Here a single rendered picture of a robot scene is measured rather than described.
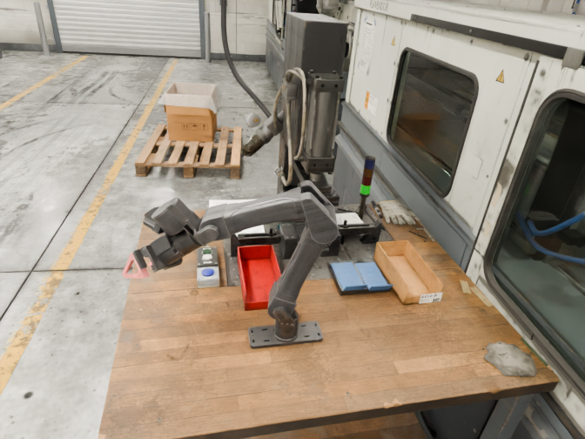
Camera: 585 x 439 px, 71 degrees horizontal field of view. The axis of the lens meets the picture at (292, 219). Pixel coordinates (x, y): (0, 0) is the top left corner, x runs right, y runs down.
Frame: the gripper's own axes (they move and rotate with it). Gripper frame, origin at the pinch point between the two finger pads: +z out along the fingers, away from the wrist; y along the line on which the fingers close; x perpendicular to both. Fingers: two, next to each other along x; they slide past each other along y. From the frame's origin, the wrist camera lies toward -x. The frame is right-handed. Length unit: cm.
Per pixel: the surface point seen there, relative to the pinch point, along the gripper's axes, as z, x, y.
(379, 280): -41, 36, -50
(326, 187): -41, 1, -45
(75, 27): 434, -624, -641
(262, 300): -11.4, 23.1, -27.7
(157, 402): 3.1, 29.8, 10.5
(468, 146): -86, 11, -90
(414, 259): -52, 36, -63
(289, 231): -20, 8, -52
